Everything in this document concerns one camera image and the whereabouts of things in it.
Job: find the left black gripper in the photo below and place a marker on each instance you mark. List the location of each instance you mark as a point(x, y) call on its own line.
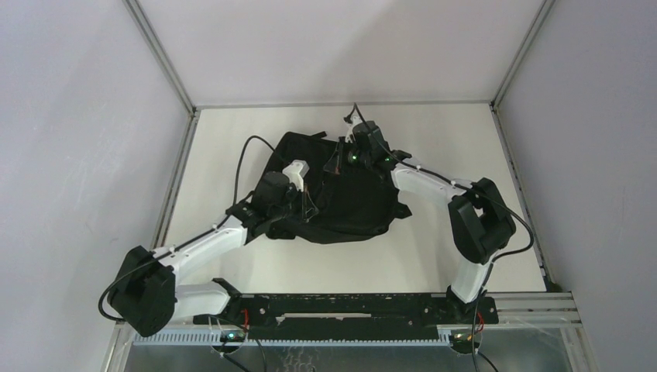
point(307, 210)

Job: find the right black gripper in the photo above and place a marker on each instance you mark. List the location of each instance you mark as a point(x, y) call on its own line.
point(351, 144)

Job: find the black backpack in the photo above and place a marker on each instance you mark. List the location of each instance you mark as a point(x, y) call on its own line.
point(335, 207)

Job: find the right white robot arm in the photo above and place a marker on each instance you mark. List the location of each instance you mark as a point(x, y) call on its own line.
point(480, 221)

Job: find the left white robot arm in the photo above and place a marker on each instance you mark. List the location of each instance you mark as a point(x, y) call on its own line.
point(149, 290)

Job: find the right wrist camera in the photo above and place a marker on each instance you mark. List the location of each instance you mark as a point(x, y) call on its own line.
point(354, 127)

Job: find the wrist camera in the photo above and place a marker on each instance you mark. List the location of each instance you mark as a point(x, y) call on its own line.
point(295, 172)
point(354, 127)

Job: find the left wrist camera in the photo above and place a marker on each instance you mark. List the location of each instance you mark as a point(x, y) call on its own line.
point(295, 172)

